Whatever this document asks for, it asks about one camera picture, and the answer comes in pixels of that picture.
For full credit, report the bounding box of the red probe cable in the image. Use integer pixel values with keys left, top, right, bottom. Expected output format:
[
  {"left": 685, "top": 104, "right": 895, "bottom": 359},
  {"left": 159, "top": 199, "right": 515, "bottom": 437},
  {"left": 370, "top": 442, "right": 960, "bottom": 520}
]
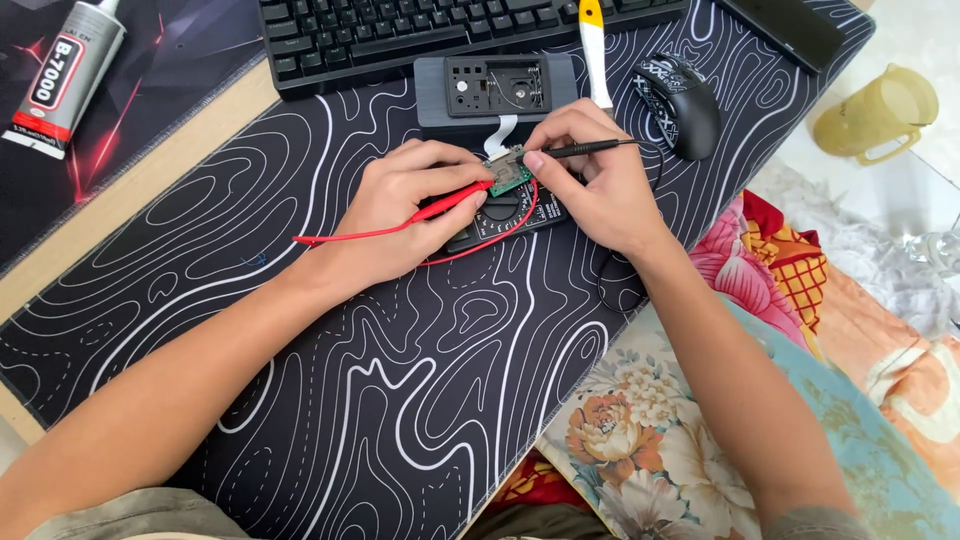
[{"left": 291, "top": 180, "right": 541, "bottom": 267}]

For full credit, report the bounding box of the black flat rectangular device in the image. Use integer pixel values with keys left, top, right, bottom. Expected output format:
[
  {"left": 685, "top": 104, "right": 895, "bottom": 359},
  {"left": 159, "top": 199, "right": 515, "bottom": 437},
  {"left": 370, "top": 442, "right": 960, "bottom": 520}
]
[{"left": 714, "top": 0, "right": 846, "bottom": 76}]

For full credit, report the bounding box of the black multimeter probe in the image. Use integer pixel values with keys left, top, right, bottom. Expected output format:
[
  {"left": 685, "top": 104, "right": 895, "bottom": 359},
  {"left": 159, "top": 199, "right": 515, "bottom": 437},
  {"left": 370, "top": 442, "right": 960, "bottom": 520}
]
[{"left": 516, "top": 138, "right": 624, "bottom": 167}]

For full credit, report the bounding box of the black white contour desk mat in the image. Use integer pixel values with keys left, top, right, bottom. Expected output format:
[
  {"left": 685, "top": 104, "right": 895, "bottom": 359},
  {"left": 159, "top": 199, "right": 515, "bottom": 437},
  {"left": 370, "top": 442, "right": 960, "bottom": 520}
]
[{"left": 0, "top": 0, "right": 877, "bottom": 540}]

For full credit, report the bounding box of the black patterned computer mouse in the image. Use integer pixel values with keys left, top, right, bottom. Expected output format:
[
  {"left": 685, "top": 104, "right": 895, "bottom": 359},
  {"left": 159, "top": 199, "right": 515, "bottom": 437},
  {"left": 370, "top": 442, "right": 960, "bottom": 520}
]
[{"left": 631, "top": 52, "right": 723, "bottom": 162}]

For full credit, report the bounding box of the white yellow handled tool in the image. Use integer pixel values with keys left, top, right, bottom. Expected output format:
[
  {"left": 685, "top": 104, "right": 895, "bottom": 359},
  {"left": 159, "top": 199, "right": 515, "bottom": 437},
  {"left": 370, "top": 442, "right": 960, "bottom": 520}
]
[{"left": 577, "top": 0, "right": 615, "bottom": 112}]

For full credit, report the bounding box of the black mechanical keyboard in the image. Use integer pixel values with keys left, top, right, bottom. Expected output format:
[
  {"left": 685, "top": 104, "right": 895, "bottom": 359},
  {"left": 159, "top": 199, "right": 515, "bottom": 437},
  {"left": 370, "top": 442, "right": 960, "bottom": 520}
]
[{"left": 257, "top": 0, "right": 689, "bottom": 102}]

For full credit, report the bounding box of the person's right hand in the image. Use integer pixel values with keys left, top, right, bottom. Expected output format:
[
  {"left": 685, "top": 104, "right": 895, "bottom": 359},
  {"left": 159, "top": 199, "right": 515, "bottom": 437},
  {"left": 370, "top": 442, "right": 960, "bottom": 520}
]
[{"left": 521, "top": 98, "right": 671, "bottom": 260}]

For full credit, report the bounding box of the person's left hand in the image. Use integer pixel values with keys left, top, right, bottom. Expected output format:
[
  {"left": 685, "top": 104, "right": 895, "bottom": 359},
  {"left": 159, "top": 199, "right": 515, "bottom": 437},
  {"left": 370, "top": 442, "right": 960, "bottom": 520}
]
[{"left": 318, "top": 138, "right": 497, "bottom": 287}]

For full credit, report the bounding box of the black digital multimeter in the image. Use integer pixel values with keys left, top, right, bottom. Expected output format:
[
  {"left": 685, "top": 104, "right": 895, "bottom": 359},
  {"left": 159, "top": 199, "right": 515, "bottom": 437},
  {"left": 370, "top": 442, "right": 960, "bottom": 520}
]
[{"left": 446, "top": 178, "right": 571, "bottom": 255}]

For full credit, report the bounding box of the black probe cable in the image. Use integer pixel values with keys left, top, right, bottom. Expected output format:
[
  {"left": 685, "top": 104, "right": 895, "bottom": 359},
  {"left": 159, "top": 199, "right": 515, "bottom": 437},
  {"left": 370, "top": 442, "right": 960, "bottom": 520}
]
[{"left": 596, "top": 138, "right": 667, "bottom": 315}]

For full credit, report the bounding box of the red multimeter probe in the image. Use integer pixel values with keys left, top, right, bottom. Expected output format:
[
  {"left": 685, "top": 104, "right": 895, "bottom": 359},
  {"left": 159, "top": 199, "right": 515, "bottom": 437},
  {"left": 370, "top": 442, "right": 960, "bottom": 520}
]
[{"left": 408, "top": 180, "right": 498, "bottom": 226}]

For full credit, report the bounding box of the glue tube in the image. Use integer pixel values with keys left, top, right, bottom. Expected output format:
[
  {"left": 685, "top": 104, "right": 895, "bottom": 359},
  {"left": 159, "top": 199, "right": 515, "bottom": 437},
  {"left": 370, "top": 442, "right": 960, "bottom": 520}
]
[{"left": 1, "top": 0, "right": 128, "bottom": 161}]

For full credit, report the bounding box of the grey device case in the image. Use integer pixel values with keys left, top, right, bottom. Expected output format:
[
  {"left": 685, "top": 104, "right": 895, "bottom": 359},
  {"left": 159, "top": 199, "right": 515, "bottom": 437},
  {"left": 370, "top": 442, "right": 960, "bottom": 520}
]
[{"left": 413, "top": 52, "right": 579, "bottom": 146}]

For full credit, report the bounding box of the black red mouse pad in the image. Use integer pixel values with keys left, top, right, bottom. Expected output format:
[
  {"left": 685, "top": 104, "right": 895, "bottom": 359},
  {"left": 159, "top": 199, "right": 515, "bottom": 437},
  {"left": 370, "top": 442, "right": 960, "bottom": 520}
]
[{"left": 0, "top": 0, "right": 267, "bottom": 275}]

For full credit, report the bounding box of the green circuit board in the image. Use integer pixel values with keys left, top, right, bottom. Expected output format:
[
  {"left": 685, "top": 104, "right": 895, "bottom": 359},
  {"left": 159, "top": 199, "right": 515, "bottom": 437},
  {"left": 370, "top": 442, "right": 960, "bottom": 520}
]
[{"left": 482, "top": 144, "right": 535, "bottom": 198}]

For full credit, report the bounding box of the white ribbon cable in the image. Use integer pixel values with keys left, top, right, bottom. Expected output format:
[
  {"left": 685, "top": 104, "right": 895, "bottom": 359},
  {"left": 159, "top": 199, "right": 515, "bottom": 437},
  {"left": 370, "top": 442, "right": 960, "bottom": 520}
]
[{"left": 483, "top": 114, "right": 520, "bottom": 157}]

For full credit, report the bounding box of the clear plastic bottle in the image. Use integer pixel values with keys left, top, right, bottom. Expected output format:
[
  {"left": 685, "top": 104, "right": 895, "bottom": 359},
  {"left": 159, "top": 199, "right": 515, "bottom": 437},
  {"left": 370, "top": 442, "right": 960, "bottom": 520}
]
[{"left": 903, "top": 231, "right": 960, "bottom": 277}]

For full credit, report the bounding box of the floral patterned blanket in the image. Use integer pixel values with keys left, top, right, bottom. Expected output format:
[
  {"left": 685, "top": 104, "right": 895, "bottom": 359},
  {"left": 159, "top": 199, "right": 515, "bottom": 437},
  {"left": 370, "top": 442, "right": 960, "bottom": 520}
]
[{"left": 491, "top": 189, "right": 960, "bottom": 540}]

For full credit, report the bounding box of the yellow translucent plastic jug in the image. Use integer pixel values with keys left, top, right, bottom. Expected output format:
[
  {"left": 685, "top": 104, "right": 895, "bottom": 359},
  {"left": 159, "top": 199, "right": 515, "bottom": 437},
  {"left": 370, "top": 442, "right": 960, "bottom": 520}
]
[{"left": 813, "top": 63, "right": 940, "bottom": 167}]

